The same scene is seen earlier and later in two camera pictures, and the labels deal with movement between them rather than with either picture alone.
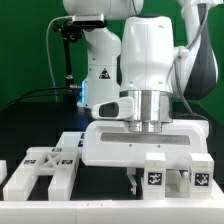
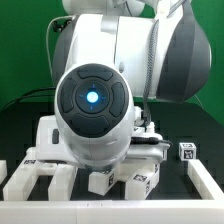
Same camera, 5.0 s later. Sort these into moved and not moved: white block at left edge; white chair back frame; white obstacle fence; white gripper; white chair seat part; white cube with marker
Moved: white cube with marker; white chair seat part; white gripper
Not moved: white chair back frame; white obstacle fence; white block at left edge
